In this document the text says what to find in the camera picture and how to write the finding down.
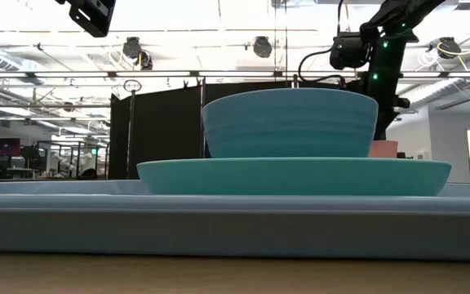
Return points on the purple-lit monitor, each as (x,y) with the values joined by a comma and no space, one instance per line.
(5,147)

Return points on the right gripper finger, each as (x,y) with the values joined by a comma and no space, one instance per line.
(385,122)

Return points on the dark ceiling device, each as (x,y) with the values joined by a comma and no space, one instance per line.
(132,47)
(449,47)
(262,47)

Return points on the teal plate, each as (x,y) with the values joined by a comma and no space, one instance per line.
(292,177)

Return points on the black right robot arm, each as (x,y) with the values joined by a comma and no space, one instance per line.
(406,12)

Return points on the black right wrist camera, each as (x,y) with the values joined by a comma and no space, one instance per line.
(349,51)

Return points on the blue plastic tray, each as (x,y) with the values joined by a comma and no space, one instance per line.
(218,228)

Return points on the grey horizontal overhead rail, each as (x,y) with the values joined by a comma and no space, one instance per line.
(96,74)

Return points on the background black frame rig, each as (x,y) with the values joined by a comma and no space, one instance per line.
(72,157)

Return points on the black partition screen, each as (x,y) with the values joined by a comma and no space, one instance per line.
(157,134)

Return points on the blue ribbed bowl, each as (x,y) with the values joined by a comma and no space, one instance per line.
(288,122)

